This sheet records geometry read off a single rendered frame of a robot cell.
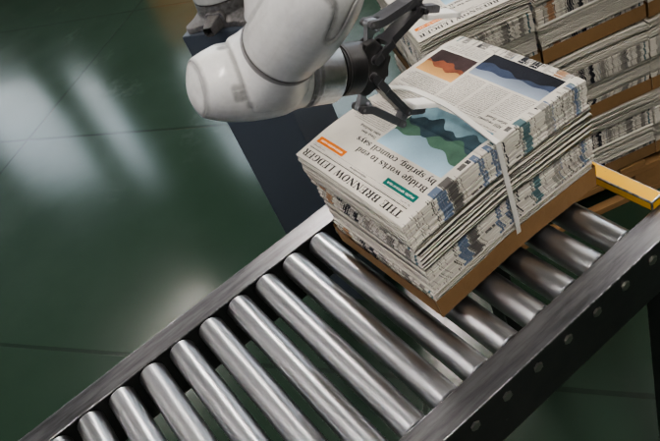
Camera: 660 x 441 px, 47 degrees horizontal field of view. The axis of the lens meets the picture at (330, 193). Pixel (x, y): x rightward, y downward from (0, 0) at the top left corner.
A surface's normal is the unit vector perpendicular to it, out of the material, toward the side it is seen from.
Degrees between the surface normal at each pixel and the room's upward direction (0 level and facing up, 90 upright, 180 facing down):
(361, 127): 2
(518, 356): 0
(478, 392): 0
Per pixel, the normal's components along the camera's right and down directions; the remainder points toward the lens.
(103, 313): -0.32, -0.71
